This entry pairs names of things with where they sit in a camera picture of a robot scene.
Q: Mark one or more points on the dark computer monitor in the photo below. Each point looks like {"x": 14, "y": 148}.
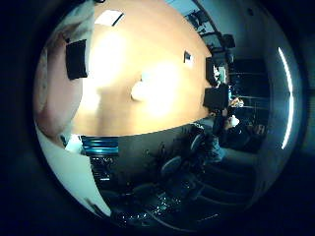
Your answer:
{"x": 215, "y": 97}

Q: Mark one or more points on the long ceiling light strip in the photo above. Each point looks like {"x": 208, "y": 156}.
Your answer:
{"x": 288, "y": 98}

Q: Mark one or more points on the small black-white table marker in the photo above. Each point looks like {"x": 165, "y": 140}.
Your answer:
{"x": 188, "y": 58}

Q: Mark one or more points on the lit computer monitor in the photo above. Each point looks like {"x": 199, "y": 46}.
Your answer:
{"x": 212, "y": 71}

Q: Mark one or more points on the blue metal frame rail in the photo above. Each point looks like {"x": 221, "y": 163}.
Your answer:
{"x": 100, "y": 146}

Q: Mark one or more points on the white paper label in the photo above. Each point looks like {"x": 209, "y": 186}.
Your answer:
{"x": 109, "y": 17}

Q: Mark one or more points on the black office chair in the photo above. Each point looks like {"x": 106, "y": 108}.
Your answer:
{"x": 197, "y": 141}
{"x": 171, "y": 165}

